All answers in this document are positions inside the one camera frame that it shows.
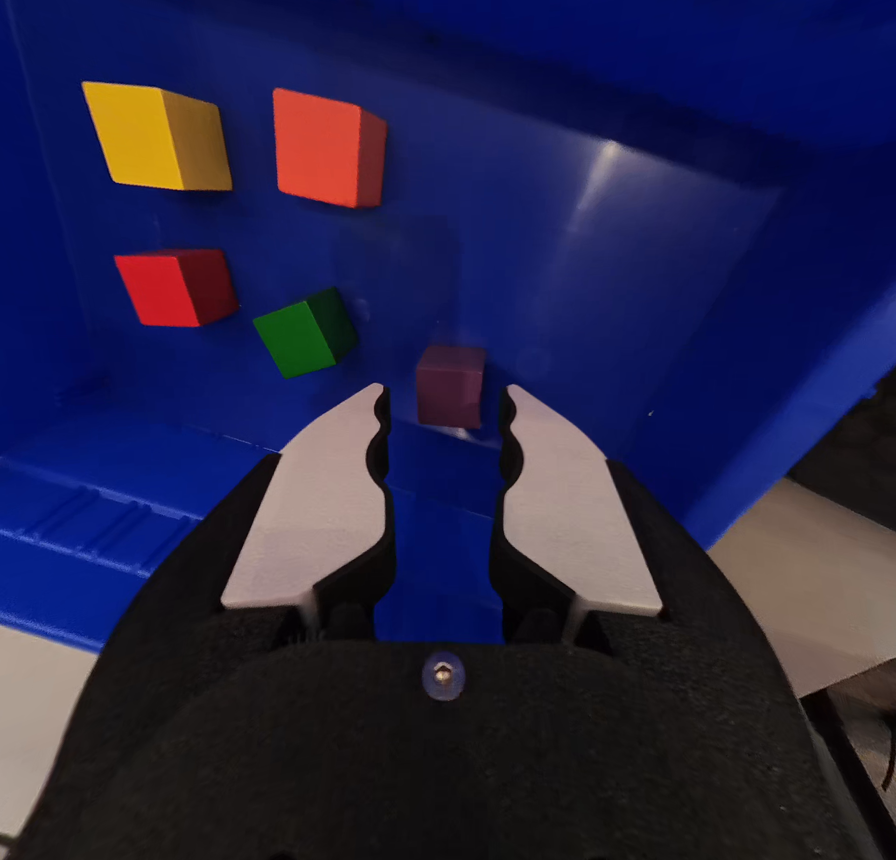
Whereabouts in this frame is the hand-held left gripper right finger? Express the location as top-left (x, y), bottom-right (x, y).
top-left (490, 384), bottom-right (665, 617)

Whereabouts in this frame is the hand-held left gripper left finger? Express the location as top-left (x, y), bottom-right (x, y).
top-left (220, 383), bottom-right (396, 612)

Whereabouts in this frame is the green wooden cube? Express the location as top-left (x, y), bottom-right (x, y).
top-left (252, 286), bottom-right (359, 380)

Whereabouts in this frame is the purple wooden cube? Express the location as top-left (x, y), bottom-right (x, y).
top-left (415, 345), bottom-right (487, 430)

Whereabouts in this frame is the blue plastic bin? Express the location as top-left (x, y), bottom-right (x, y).
top-left (0, 0), bottom-right (896, 654)

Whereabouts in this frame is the red wooden cube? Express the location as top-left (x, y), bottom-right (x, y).
top-left (113, 248), bottom-right (240, 329)

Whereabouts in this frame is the orange wooden cube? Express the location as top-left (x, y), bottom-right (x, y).
top-left (272, 88), bottom-right (388, 210)

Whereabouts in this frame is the yellow wooden cube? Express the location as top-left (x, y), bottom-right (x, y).
top-left (80, 81), bottom-right (233, 192)

